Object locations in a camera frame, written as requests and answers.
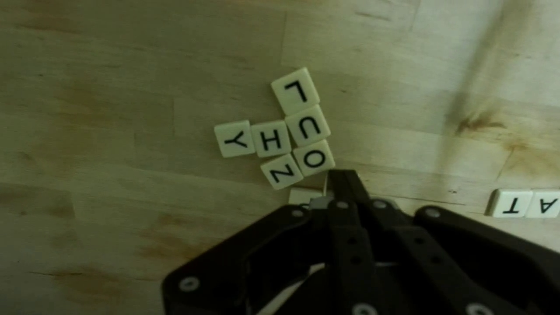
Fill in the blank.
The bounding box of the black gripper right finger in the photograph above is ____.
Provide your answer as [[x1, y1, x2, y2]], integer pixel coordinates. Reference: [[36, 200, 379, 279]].
[[346, 169, 560, 315]]

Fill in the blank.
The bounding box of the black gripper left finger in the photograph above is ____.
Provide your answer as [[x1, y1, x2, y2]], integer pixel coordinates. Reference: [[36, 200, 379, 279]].
[[160, 169, 381, 315]]

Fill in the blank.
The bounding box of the cream letter tile T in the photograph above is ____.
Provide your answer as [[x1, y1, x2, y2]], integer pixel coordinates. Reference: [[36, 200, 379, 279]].
[[484, 188, 535, 220]]

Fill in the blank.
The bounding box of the cream letter tile O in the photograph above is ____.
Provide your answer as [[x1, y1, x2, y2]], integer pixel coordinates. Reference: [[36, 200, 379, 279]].
[[292, 139, 337, 179]]

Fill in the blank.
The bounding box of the cream letter tile Z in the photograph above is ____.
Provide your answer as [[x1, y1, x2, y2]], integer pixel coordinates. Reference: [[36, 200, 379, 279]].
[[258, 153, 306, 192]]

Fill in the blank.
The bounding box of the cream letter tile A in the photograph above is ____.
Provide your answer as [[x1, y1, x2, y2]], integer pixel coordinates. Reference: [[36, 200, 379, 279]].
[[526, 190, 560, 220]]

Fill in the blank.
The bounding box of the cream letter tile U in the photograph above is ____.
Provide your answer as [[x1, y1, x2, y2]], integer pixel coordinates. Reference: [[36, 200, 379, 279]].
[[283, 104, 332, 150]]

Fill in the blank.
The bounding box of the cream letter tile H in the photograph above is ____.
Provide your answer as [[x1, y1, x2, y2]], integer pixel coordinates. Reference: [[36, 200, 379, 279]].
[[250, 120, 292, 160]]

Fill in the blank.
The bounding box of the cream letter tile Y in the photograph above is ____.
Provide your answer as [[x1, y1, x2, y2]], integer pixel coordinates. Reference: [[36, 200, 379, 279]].
[[211, 120, 257, 160]]

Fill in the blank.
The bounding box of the cream letter tile L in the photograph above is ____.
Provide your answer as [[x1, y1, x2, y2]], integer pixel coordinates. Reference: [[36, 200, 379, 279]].
[[269, 66, 321, 118]]

